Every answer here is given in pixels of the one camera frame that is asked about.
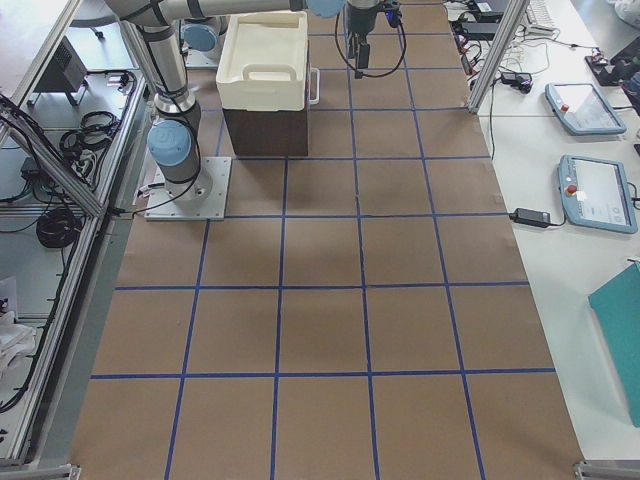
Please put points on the black gripper at drawer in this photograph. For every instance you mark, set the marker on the black gripper at drawer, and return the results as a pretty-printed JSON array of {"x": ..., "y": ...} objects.
[{"x": 362, "y": 19}]

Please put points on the brown paper mat blue grid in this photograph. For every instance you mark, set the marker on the brown paper mat blue grid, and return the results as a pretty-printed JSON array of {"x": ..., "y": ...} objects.
[{"x": 361, "y": 313}]

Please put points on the aluminium side frame rail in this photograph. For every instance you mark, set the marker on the aluminium side frame rail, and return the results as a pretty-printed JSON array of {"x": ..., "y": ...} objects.
[{"x": 31, "y": 31}]

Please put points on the blue teach pendant far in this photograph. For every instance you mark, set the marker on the blue teach pendant far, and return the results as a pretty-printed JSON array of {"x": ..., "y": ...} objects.
[{"x": 583, "y": 110}]

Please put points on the black power adapter brick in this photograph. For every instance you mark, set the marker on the black power adapter brick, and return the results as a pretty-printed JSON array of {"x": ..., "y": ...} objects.
[{"x": 535, "y": 218}]

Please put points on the black electronics box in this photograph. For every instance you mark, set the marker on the black electronics box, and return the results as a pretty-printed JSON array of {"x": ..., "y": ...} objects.
[{"x": 65, "y": 73}]

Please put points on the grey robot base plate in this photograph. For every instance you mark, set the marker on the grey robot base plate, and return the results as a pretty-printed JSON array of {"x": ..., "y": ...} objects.
[{"x": 206, "y": 198}]

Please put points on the blue teach pendant near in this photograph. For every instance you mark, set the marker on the blue teach pendant near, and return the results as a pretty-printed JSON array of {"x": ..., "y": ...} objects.
[{"x": 594, "y": 193}]

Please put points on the aluminium frame post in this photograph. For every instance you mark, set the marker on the aluminium frame post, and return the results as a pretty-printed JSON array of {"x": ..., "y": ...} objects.
[{"x": 512, "y": 17}]

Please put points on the white plastic tray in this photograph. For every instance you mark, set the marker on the white plastic tray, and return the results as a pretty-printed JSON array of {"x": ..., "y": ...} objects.
[{"x": 263, "y": 65}]

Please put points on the blue teach pendant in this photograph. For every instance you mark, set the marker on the blue teach pendant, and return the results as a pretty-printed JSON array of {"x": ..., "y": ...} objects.
[
  {"x": 583, "y": 110},
  {"x": 594, "y": 193}
]

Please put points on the dark brown wooden cabinet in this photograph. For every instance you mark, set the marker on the dark brown wooden cabinet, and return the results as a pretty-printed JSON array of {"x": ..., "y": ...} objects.
[{"x": 270, "y": 133}]

